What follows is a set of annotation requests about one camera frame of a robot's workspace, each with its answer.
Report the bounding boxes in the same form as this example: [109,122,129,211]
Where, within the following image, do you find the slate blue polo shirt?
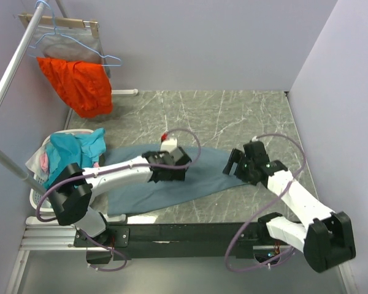
[107,147,244,216]

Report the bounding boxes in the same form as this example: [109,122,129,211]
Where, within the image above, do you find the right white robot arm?
[223,141,356,273]

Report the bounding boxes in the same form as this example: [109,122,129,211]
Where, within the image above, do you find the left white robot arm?
[48,146,191,246]

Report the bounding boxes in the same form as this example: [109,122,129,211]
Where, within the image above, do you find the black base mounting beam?
[74,222,287,260]

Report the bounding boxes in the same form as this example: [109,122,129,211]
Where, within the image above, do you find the teal shirt in basket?
[44,128,106,189]

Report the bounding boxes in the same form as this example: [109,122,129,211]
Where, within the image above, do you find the orange shirt on hanger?
[36,57,113,118]

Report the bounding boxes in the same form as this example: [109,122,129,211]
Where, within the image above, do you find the pink garment in basket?
[40,153,50,174]

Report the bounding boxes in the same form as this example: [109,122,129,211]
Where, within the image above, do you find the white laundry basket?
[26,129,93,208]

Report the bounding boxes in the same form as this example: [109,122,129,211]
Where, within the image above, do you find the grey mesh hanging bag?
[33,23,112,77]

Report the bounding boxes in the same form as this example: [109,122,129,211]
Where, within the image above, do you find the silver clothes rack pole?
[0,1,50,194]

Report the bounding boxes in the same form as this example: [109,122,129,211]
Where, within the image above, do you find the wooden bag top bar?
[18,13,99,39]

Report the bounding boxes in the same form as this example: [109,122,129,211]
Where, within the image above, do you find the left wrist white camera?
[159,133,178,153]

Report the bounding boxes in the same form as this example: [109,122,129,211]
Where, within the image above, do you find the white table edge bracket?
[112,89,139,96]

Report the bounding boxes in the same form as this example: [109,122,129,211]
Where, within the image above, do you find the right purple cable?
[224,134,307,273]

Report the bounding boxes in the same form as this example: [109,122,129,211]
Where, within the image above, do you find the purple cable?
[36,127,202,273]
[224,134,307,273]

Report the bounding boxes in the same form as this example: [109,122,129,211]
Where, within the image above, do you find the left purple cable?
[36,127,202,273]

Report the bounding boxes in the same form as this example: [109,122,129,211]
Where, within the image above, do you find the aluminium rail frame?
[6,223,359,294]

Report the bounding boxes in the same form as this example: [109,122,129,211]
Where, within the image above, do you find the light blue wire hanger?
[29,0,123,68]

